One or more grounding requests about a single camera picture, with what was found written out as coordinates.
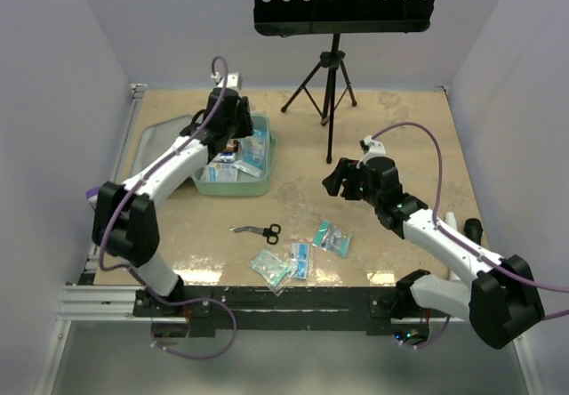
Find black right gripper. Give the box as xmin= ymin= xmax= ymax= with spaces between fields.
xmin=322 ymin=158 xmax=382 ymax=208

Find light blue foil pouch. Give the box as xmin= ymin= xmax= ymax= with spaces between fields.
xmin=236 ymin=129 xmax=267 ymax=177

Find white blue bandage roll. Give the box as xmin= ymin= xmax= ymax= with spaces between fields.
xmin=212 ymin=152 xmax=238 ymax=164

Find mint green medicine case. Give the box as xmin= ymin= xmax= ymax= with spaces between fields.
xmin=130 ymin=113 xmax=276 ymax=197

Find brown bottle orange cap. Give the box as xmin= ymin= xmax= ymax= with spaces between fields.
xmin=223 ymin=139 xmax=239 ymax=153

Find white gauze dressing packet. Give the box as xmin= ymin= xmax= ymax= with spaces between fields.
xmin=200 ymin=163 xmax=238 ymax=182

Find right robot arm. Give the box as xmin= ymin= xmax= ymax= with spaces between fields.
xmin=322 ymin=157 xmax=545 ymax=349

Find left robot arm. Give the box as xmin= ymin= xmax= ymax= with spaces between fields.
xmin=92 ymin=87 xmax=253 ymax=317

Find teal header clear packet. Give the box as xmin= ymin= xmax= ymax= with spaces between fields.
xmin=312 ymin=221 xmax=352 ymax=258

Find small blue white sachet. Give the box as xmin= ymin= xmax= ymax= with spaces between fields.
xmin=290 ymin=242 xmax=310 ymax=280

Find clear green dotted packet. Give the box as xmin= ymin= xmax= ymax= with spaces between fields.
xmin=251 ymin=249 xmax=297 ymax=295

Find white tube object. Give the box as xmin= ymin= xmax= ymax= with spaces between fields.
xmin=445 ymin=212 xmax=461 ymax=233

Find black music stand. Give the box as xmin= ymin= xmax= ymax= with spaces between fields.
xmin=252 ymin=0 xmax=449 ymax=165

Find black cylinder object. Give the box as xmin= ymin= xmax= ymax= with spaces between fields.
xmin=463 ymin=218 xmax=484 ymax=246

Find purple box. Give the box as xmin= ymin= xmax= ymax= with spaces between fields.
xmin=85 ymin=187 xmax=100 ymax=210

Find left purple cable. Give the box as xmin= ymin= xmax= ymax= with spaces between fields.
xmin=97 ymin=56 xmax=237 ymax=360

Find purple cable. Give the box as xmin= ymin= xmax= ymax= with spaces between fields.
xmin=371 ymin=122 xmax=569 ymax=351
xmin=97 ymin=56 xmax=237 ymax=360

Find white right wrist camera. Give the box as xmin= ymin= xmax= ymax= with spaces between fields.
xmin=357 ymin=135 xmax=386 ymax=168

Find black handled scissors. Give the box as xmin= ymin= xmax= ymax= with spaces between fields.
xmin=229 ymin=223 xmax=282 ymax=246

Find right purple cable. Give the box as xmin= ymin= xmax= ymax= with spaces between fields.
xmin=371 ymin=122 xmax=569 ymax=351

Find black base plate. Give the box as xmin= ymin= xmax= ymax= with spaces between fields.
xmin=133 ymin=286 xmax=424 ymax=337

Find aluminium frame rail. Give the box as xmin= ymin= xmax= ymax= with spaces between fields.
xmin=33 ymin=84 xmax=148 ymax=395

